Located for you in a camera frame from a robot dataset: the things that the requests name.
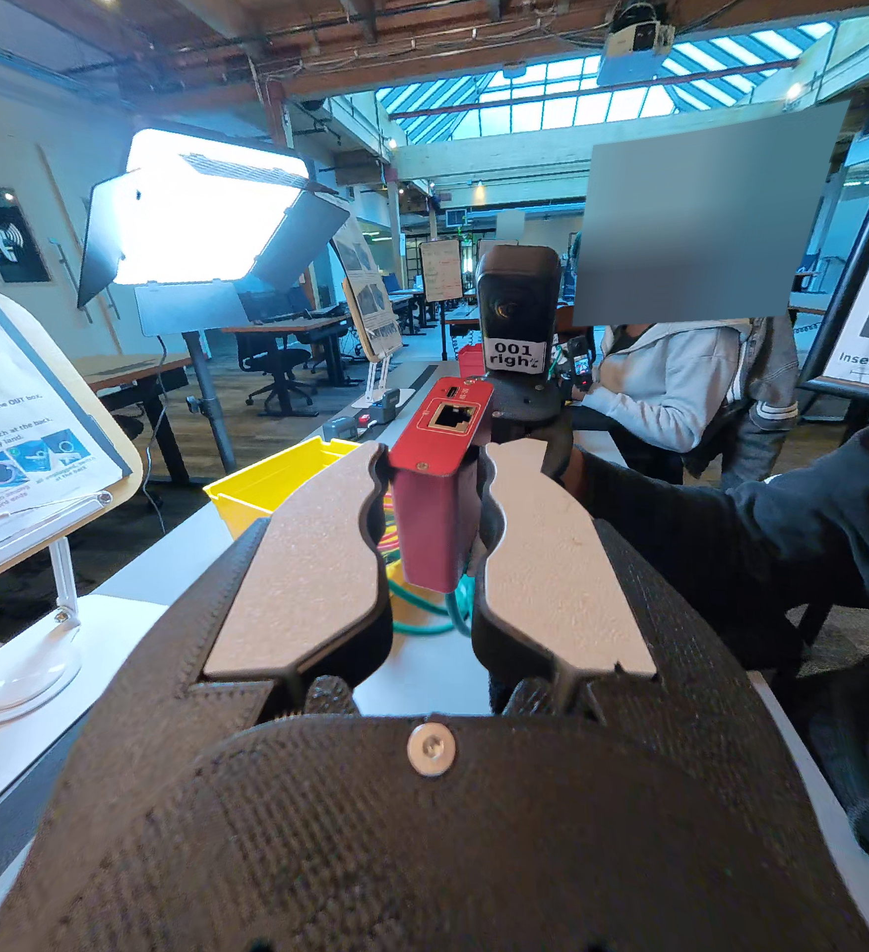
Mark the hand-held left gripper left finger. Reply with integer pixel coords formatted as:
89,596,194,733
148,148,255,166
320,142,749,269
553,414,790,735
202,441,393,711

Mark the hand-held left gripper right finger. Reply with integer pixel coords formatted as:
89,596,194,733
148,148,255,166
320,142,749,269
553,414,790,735
472,439,659,711

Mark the green ethernet cable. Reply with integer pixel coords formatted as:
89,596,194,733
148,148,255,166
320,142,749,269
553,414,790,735
387,571,478,641

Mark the red ethernet adapter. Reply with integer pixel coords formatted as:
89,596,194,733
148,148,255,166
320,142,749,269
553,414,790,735
387,375,497,595

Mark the person's right forearm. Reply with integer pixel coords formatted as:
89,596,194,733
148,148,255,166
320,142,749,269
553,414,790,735
574,411,869,674

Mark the whiteboard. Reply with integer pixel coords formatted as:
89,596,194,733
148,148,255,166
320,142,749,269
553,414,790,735
418,238,467,304

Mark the grey button box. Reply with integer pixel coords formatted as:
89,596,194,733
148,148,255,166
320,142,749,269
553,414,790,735
364,388,422,426
321,414,377,445

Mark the poster board easel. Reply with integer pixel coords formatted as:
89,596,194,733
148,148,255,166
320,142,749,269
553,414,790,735
329,216,406,409

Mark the black office chair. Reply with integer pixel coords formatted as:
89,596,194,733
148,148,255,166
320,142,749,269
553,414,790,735
236,327,315,417

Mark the wooden desk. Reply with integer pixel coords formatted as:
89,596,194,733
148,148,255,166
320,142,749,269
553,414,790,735
73,352,196,488
220,314,354,389

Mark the ceiling projector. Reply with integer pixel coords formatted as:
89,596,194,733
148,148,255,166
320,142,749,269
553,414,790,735
597,0,678,87

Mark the small black handheld camera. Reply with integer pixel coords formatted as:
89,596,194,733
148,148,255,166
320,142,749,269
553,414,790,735
562,336,598,394

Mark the wall poster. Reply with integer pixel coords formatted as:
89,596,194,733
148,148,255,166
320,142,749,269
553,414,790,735
0,180,53,285

